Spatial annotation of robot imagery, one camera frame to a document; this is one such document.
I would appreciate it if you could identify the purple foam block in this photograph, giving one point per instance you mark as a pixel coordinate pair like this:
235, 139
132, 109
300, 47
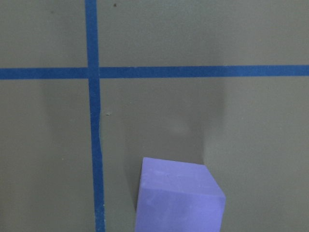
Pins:
178, 196

